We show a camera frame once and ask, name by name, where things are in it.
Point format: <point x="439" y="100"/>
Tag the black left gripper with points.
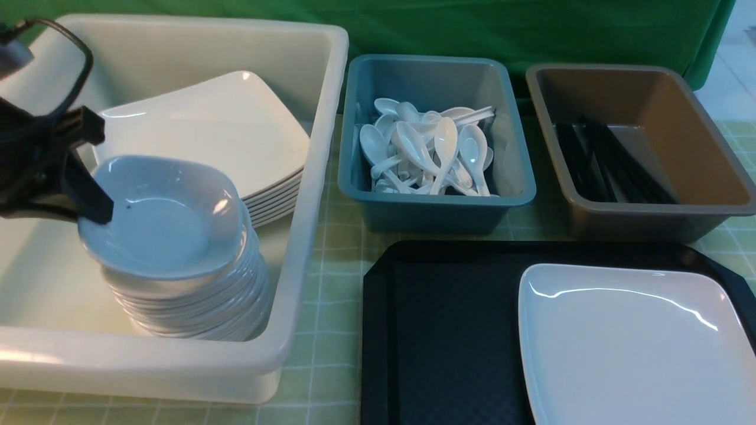
<point x="43" y="175"/>

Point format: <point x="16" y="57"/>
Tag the white bowl tray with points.
<point x="171" y="219"/>
<point x="142" y="288"/>

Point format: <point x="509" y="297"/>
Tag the white square rice plate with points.
<point x="634" y="346"/>

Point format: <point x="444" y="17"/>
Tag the black chopstick pair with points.
<point x="634" y="180"/>

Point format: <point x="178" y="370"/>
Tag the stack of white bowls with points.
<point x="230" y="307"/>

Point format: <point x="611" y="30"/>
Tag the large white plastic tub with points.
<point x="62" y="330"/>

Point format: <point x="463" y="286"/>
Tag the stack of white square plates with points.
<point x="234" y="123"/>

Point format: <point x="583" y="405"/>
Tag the green checked tablecloth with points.
<point x="320" y="378"/>

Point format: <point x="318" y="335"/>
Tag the teal plastic spoon bin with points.
<point x="436" y="83"/>

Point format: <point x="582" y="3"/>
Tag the pile of white soup spoons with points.
<point x="399" y="148"/>

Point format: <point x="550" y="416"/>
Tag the black serving tray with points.
<point x="440" y="338"/>

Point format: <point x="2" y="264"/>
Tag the black chopsticks in bin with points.
<point x="591" y="180"/>

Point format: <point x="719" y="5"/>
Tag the brown plastic chopstick bin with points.
<point x="655" y="115"/>

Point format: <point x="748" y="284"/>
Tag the green backdrop cloth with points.
<point x="678" y="35"/>

